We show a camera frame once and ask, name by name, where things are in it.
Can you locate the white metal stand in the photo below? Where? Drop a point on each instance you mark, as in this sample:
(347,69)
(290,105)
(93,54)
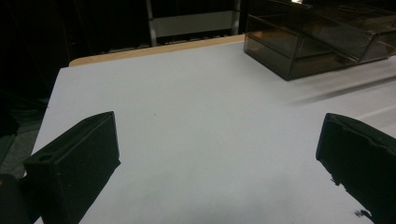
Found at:
(193,23)

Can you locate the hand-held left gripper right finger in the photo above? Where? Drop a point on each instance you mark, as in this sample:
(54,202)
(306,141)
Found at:
(361,155)

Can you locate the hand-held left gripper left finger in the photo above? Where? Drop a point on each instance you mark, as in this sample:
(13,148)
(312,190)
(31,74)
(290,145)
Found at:
(71,161)

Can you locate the white table mat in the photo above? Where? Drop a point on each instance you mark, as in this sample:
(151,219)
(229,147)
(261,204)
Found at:
(202,124)

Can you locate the dark transparent drawer box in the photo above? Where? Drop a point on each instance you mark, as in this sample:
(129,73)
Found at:
(314,40)

